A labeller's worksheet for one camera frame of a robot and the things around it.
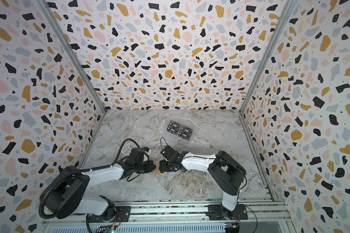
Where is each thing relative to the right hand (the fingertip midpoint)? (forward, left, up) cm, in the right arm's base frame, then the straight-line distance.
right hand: (164, 168), depth 87 cm
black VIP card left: (+27, -4, +6) cm, 28 cm away
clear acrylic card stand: (+24, -7, +3) cm, 25 cm away
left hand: (+2, +3, 0) cm, 3 cm away
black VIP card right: (+23, -12, +6) cm, 27 cm away
